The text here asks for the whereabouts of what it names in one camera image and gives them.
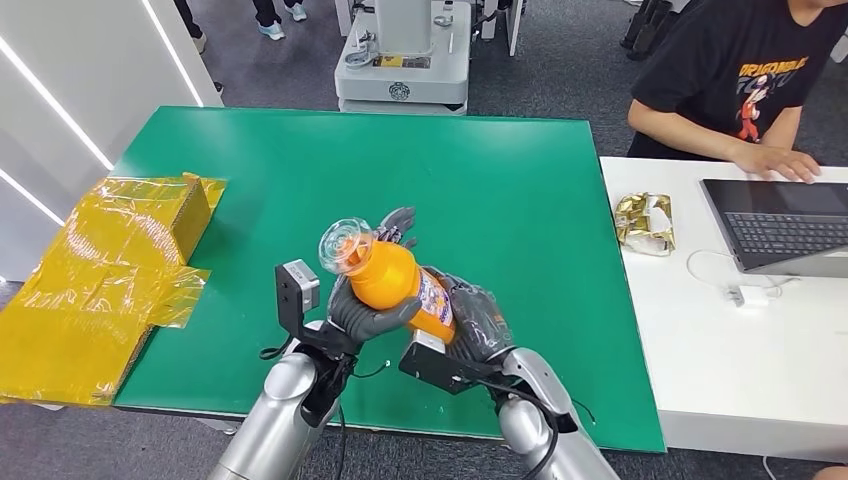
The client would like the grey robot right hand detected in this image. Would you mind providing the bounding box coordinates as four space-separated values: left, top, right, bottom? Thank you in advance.
423 266 517 364

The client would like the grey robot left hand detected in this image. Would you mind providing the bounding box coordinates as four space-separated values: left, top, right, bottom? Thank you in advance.
326 206 423 347

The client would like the person's right hand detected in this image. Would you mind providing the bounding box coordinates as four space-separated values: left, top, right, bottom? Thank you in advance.
728 143 823 185

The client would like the orange bottle with clear cap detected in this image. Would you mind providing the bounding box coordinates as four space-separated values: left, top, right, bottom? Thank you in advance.
317 217 458 346

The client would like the dark grey laptop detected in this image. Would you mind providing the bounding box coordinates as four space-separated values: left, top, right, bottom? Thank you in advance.
699 178 848 280

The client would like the seated person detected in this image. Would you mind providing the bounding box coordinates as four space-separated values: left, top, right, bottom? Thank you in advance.
625 0 848 185

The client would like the white power adapter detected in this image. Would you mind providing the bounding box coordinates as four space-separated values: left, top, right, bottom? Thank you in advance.
725 283 770 310

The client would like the crumpled gold wrapper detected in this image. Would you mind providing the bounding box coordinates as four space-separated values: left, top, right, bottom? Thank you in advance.
613 192 677 258

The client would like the black chair base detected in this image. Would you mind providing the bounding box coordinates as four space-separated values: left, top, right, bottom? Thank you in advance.
619 0 694 63

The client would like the white desk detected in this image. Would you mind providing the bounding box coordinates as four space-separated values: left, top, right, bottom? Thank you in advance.
599 156 848 465

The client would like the yellow taped cardboard box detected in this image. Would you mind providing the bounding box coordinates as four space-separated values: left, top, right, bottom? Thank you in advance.
0 172 228 408

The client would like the white furniture leg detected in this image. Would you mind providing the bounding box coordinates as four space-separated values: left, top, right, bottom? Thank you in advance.
480 0 526 59

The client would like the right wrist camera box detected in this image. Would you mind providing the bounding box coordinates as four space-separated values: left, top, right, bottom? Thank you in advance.
398 329 506 397

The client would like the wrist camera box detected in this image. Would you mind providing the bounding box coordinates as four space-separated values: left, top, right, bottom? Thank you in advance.
274 259 323 336
398 329 506 397

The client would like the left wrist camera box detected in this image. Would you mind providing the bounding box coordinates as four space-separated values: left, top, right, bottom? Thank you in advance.
274 259 323 336

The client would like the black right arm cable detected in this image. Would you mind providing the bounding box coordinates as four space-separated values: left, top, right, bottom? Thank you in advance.
476 377 562 480

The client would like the thin white cable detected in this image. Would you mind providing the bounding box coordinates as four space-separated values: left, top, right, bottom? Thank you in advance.
684 248 800 299

